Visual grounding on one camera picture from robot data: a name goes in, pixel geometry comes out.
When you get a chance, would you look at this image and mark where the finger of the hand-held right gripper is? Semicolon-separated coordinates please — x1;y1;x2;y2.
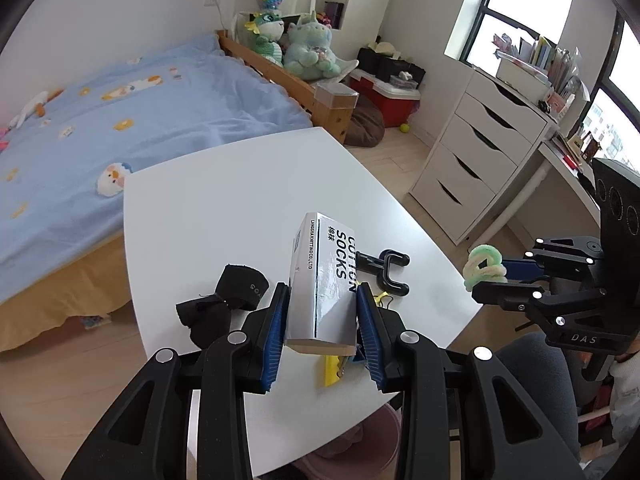
472;280;608;314
501;236;607;283

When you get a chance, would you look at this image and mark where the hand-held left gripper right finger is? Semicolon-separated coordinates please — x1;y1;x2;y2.
354;282;583;480

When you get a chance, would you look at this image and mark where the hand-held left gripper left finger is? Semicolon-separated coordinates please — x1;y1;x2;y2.
62;282;291;480

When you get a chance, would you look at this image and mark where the green yellow fuzzy hair tie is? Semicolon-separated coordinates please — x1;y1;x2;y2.
461;244;508;293

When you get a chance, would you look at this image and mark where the black plastic hook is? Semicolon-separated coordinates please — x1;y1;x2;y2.
356;249;411;297

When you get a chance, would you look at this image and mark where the black sock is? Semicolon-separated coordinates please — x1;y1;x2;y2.
175;263;271;350

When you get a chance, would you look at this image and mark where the white sock box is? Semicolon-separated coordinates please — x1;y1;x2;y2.
284;212;362;358

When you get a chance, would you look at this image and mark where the pink trash bin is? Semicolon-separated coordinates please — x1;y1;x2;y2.
295;404;403;480

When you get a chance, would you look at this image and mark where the person's right forearm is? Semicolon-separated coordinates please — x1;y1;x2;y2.
611;355;640;448

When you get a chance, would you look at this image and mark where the yellow plastic clip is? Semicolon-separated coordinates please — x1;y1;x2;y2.
320;291;393;388

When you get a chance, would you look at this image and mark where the white desk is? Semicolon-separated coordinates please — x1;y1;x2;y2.
467;137;603;256

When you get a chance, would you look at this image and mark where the person's right leg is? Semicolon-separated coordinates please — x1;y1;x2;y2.
495;332;586;463

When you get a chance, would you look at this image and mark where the white drawer chest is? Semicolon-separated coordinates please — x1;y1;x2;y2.
409;67;556;246

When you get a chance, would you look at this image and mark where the white drawer table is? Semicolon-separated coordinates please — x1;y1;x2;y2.
122;126;483;478

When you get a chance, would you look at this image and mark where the white storage box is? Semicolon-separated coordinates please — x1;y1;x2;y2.
495;55;553;103

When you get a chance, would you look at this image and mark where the colourful toy box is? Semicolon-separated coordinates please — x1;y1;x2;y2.
80;314;115;332

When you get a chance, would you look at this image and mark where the row of books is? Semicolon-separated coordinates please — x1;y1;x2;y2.
492;32;583;96

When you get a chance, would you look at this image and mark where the red cooler box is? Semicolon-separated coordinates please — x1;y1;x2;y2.
348;70;421;128

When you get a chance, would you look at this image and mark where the brown floor cushion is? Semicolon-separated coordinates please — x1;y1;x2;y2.
345;95;386;148

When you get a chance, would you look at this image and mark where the yellow bed skirt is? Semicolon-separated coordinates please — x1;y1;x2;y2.
0;240;133;353

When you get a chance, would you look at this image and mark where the black fabric storage box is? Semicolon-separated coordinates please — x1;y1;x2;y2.
356;47;382;75
377;54;427;87

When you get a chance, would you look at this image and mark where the clear plastic box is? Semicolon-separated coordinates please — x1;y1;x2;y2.
314;81;358;110

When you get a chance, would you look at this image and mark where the bed with blue blanket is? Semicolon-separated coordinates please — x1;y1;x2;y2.
0;35;313;306

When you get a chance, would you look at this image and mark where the white chair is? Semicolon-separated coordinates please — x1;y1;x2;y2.
235;0;361;83

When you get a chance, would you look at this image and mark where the teal dinosaur plush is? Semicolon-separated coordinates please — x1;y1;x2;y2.
282;11;356;80

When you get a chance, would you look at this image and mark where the green dragon plush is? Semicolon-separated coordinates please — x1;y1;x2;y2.
245;10;286;65

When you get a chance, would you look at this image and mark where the white goose plush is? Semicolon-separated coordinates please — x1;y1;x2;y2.
7;89;66;128

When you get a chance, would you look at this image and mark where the wooden bed frame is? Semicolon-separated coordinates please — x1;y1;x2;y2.
216;30;353;143

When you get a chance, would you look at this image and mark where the white wall shelf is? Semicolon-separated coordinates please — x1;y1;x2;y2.
300;0;386;61

